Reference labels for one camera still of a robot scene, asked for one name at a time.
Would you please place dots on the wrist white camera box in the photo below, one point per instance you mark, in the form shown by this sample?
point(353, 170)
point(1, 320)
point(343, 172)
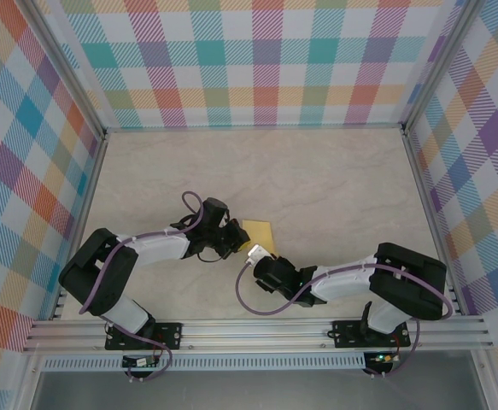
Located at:
point(223, 220)
point(258, 253)

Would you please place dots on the thin aluminium frame rail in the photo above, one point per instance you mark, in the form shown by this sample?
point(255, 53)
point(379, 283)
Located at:
point(253, 127)

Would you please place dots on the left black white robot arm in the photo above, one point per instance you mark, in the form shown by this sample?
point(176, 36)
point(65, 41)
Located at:
point(90, 282)

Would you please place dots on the aluminium frame post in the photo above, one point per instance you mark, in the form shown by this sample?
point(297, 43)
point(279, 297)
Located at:
point(438, 64)
point(67, 70)

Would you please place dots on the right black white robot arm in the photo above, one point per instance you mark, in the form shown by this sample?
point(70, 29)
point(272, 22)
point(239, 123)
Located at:
point(411, 282)

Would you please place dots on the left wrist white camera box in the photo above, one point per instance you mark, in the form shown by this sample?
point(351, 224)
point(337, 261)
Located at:
point(223, 220)

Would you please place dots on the long aluminium mounting rail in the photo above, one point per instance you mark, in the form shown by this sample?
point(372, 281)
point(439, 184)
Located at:
point(253, 335)

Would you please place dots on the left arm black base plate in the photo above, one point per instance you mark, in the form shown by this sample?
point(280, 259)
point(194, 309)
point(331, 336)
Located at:
point(171, 335)

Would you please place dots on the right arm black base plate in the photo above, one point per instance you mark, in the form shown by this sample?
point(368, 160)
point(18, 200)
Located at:
point(346, 337)

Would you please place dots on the grey metal sheet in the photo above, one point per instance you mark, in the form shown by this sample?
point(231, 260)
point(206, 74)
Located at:
point(253, 393)

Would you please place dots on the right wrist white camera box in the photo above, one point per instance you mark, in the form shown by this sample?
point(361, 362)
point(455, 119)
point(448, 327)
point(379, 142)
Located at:
point(258, 253)

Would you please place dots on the aluminium side rail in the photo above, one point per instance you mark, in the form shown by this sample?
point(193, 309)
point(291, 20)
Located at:
point(91, 183)
point(423, 183)

